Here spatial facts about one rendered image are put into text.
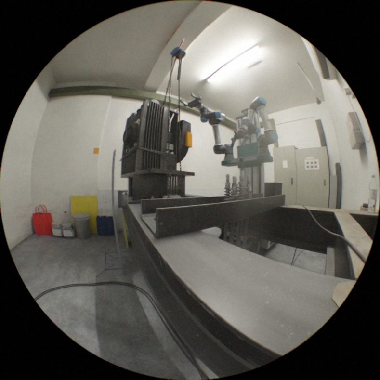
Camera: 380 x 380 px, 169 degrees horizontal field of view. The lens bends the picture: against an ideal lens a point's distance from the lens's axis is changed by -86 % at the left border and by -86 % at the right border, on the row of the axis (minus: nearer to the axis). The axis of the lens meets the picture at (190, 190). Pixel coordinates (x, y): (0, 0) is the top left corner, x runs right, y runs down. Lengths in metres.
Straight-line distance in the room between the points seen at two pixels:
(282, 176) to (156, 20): 3.74
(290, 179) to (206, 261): 3.14
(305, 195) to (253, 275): 3.06
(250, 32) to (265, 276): 2.40
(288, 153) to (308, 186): 0.90
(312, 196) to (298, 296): 3.05
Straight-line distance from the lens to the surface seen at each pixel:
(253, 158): 1.43
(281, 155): 3.41
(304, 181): 3.21
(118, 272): 1.30
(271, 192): 1.69
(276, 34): 2.46
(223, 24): 2.24
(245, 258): 0.24
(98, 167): 2.35
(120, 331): 0.91
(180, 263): 0.22
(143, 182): 1.04
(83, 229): 2.12
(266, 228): 1.04
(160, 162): 1.21
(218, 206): 0.39
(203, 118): 1.35
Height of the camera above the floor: 0.78
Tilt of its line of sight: 2 degrees down
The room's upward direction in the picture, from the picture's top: straight up
